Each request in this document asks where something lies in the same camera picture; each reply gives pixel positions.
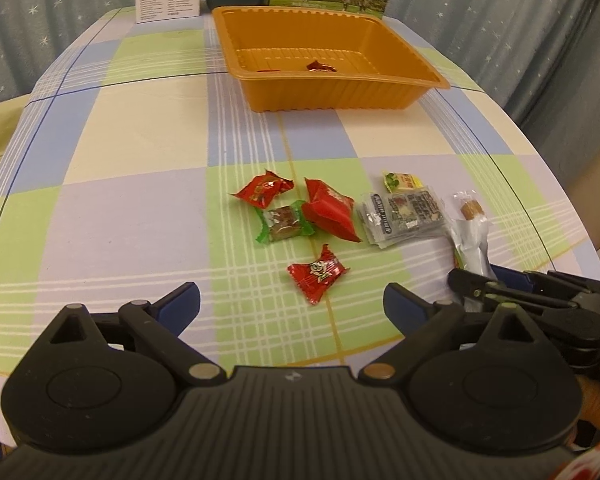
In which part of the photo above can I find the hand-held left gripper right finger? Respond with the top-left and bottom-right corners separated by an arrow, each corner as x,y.
357,282 -> 537,386

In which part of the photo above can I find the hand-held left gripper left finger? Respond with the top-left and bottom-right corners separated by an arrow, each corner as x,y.
49,282 -> 227,387

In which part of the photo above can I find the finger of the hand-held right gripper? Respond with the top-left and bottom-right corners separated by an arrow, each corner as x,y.
446,268 -> 571,322
490,265 -> 600,302

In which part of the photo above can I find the clear snack stick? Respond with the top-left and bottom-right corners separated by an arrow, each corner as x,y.
447,190 -> 496,281

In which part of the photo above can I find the grey snack packet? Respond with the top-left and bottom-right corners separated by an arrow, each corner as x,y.
357,187 -> 446,251

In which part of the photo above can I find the large red snack packet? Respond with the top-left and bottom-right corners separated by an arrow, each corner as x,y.
301,177 -> 363,244

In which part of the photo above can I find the yellow candy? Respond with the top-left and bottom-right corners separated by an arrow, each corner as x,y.
382,171 -> 426,194

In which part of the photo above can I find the green brown candy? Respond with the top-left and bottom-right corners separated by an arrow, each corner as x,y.
254,200 -> 316,245

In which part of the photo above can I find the orange plastic tray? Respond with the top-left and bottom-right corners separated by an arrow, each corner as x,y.
212,6 -> 452,112

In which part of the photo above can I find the checked tablecloth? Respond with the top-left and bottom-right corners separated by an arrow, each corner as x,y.
0,5 -> 600,411

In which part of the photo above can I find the red white printed clothing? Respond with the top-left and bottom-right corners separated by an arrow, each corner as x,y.
567,437 -> 600,480

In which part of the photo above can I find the star print curtain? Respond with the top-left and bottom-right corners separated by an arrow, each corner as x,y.
0,0 -> 600,196

